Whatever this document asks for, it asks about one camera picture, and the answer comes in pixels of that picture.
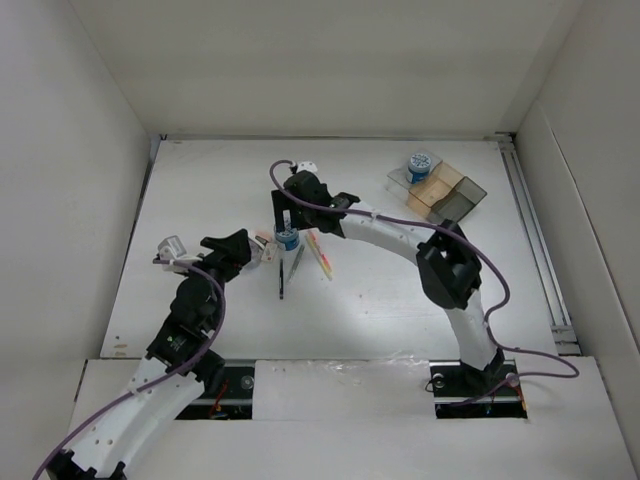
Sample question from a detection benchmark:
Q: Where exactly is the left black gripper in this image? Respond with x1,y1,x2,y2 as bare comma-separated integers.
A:
177,229,249,329

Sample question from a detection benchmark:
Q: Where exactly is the blue tape roll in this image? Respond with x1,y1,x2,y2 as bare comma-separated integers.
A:
274,228,300,251
406,152,433,185

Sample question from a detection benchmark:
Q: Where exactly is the orange pink highlighter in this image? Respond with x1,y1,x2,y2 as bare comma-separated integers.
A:
307,231,332,270

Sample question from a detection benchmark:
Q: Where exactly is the yellow highlighter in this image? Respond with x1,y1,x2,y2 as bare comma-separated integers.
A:
306,231,333,280

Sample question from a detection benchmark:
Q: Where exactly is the black pen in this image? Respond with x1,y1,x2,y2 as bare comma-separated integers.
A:
278,258,285,300

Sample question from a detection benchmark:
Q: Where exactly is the grey pen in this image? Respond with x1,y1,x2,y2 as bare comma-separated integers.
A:
286,245,305,285

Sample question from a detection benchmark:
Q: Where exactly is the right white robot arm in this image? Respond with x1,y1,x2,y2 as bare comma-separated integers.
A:
271,169,504,396

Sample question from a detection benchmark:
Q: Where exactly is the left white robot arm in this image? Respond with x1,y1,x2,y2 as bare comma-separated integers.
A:
34,229,255,479

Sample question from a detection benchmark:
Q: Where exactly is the three compartment plastic organizer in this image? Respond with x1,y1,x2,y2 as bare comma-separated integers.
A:
386,150,487,224

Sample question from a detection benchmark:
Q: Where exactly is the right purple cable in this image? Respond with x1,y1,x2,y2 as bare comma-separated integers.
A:
268,158,581,406

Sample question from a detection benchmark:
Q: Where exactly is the purple cable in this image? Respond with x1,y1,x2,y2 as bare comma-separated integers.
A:
30,252,227,480
268,158,581,406

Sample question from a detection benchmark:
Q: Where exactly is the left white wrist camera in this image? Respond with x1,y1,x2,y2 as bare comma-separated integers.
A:
153,235,193,274

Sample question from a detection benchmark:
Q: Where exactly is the left base mounting rail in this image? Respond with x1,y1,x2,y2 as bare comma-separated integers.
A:
176,361,255,421

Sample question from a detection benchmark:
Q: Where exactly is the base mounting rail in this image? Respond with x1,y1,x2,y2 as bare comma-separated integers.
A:
176,361,255,421
425,360,528,420

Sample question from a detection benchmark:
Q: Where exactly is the right base mounting rail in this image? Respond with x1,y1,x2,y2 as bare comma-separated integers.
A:
425,360,528,420

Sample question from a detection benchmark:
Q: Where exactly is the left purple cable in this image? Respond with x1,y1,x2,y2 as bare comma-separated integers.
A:
30,252,227,480

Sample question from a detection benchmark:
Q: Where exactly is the aluminium side rail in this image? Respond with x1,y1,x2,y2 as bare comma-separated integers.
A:
497,134,582,357

